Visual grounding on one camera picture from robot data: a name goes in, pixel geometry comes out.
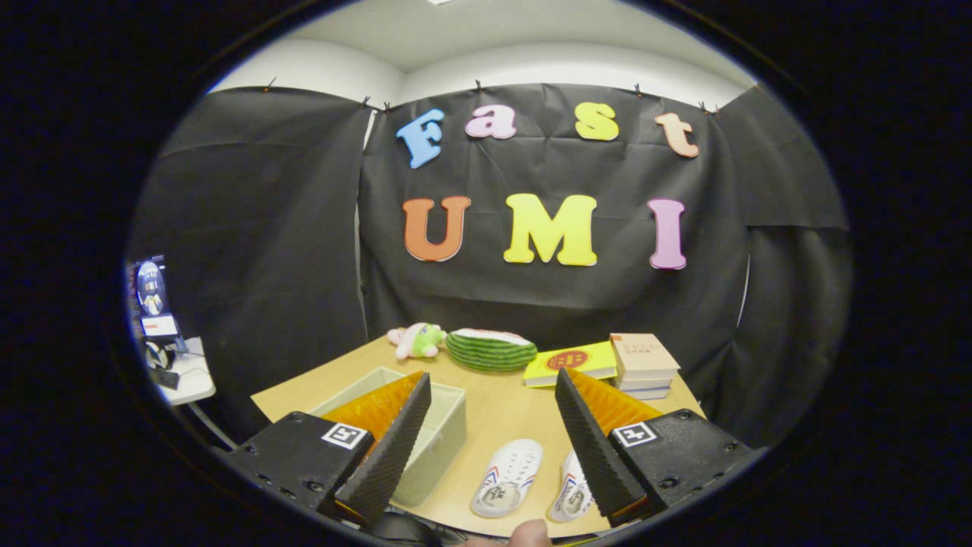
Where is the thick tan cover book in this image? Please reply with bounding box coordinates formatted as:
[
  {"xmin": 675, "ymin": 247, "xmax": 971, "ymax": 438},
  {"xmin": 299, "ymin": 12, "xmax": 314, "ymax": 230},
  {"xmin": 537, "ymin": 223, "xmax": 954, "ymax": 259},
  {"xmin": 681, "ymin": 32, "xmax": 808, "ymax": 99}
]
[{"xmin": 610, "ymin": 333, "xmax": 681, "ymax": 383}]

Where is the green fabric storage box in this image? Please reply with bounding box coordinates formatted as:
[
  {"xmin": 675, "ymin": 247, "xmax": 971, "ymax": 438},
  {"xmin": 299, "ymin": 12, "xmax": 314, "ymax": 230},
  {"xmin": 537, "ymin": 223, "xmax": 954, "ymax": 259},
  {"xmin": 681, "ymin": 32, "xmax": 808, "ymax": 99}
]
[{"xmin": 308, "ymin": 367, "xmax": 468, "ymax": 507}]

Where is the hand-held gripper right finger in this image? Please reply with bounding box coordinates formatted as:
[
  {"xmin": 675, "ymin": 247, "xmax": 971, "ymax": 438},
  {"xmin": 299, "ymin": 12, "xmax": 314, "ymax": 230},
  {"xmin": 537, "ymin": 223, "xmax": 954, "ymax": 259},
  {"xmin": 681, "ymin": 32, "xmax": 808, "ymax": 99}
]
[{"xmin": 554, "ymin": 366, "xmax": 760, "ymax": 529}]

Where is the white side table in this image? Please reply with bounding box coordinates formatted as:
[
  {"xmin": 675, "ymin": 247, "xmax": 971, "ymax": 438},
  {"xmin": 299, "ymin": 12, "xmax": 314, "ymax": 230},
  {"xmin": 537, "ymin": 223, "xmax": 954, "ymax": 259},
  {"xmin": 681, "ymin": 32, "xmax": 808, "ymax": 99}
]
[{"xmin": 148, "ymin": 337, "xmax": 217, "ymax": 406}]

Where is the yellow book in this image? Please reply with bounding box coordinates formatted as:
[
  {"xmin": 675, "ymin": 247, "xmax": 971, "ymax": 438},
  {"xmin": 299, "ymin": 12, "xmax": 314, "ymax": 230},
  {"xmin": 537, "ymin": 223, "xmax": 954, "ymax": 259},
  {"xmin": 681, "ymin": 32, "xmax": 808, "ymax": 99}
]
[{"xmin": 522, "ymin": 341, "xmax": 618, "ymax": 388}]

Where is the pink and green plush toy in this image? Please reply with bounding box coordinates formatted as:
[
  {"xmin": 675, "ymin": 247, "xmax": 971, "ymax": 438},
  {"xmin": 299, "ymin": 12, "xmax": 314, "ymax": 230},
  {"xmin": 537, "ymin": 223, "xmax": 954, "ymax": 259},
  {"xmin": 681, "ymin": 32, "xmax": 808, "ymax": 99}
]
[{"xmin": 387, "ymin": 323, "xmax": 447, "ymax": 360}]

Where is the watermelon slice plush cushion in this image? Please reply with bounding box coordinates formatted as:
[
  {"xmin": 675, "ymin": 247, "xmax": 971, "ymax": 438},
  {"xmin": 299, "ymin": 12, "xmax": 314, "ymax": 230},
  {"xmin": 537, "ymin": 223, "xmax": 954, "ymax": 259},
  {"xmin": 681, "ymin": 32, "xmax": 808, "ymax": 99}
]
[{"xmin": 445, "ymin": 328, "xmax": 538, "ymax": 372}]

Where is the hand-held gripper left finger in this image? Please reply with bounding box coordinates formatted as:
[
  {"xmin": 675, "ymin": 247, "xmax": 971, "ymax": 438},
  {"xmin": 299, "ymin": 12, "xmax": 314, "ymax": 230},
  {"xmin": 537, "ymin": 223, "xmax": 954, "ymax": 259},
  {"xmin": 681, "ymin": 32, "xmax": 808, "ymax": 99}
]
[{"xmin": 220, "ymin": 371, "xmax": 433, "ymax": 526}]

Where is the white shoe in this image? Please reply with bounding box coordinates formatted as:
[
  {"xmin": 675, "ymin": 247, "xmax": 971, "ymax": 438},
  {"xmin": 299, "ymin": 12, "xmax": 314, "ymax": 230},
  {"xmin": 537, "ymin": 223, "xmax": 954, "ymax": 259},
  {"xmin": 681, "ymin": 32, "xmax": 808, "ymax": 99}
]
[
  {"xmin": 548, "ymin": 448, "xmax": 595, "ymax": 523},
  {"xmin": 471, "ymin": 438, "xmax": 544, "ymax": 519}
]

